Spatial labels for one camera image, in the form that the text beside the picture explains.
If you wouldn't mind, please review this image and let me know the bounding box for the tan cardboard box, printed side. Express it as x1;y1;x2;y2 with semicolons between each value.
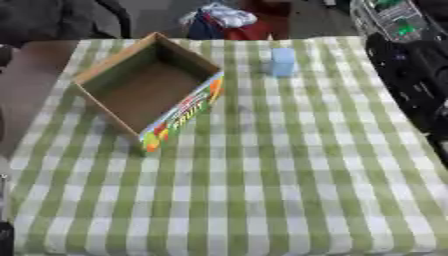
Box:
70;31;228;154

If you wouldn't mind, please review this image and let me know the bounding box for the red chair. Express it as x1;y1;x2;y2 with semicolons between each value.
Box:
222;0;294;41

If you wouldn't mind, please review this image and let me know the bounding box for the black chair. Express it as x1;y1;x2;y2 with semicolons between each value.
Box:
0;0;133;48

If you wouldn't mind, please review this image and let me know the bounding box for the light blue block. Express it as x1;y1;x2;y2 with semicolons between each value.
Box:
259;47;300;78

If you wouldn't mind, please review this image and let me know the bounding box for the white and blue cloth bundle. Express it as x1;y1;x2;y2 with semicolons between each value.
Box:
178;1;259;41

